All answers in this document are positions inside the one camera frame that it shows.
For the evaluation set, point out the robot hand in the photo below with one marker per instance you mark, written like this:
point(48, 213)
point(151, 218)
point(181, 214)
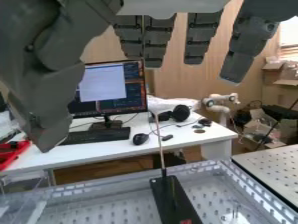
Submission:
point(44, 66)

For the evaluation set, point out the computer screen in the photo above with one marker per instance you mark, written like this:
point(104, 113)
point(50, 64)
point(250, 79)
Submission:
point(107, 83)

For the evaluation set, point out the black keyboard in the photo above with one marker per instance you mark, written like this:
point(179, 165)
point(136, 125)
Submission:
point(95, 136)

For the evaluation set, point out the red tray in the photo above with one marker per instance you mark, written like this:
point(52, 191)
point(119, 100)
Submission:
point(14, 153)

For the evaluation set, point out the white desk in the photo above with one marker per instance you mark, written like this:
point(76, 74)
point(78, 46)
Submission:
point(111, 150)

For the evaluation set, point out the black mouse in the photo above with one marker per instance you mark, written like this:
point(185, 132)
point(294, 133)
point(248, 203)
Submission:
point(141, 138)

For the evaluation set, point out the black headphones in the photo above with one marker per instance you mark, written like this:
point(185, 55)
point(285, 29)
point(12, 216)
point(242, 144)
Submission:
point(181, 112)

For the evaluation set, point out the thin stick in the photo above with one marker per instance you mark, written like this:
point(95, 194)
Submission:
point(160, 150)

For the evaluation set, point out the small white jointed device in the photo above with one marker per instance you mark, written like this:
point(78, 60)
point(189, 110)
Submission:
point(217, 101)

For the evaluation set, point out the clear box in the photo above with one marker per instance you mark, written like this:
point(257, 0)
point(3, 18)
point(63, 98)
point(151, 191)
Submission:
point(208, 165)

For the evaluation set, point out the black plate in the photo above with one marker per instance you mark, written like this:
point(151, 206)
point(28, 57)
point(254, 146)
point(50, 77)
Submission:
point(173, 203)

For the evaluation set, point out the cardboard box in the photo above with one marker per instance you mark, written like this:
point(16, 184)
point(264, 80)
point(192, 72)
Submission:
point(277, 71)
point(260, 133)

